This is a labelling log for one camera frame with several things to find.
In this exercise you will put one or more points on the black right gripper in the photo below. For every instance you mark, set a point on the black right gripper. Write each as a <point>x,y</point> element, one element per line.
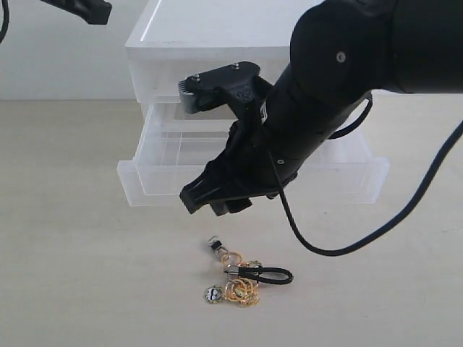
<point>277,128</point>

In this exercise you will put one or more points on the clear wide drawer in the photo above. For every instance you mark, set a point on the clear wide drawer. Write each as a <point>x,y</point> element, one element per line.
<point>174,148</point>

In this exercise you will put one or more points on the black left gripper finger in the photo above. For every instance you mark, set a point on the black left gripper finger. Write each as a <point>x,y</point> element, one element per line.
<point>93,12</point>

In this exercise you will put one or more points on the white plastic drawer cabinet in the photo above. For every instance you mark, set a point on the white plastic drawer cabinet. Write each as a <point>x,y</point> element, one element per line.
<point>218,32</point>

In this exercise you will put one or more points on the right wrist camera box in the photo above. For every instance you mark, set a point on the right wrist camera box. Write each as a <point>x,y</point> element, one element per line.
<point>231,85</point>

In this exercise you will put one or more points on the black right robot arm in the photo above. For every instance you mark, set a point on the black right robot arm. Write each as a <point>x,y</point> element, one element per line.
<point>339,52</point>

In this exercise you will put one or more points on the gold keychain with black strap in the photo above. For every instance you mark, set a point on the gold keychain with black strap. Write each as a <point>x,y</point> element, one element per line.
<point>243,278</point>

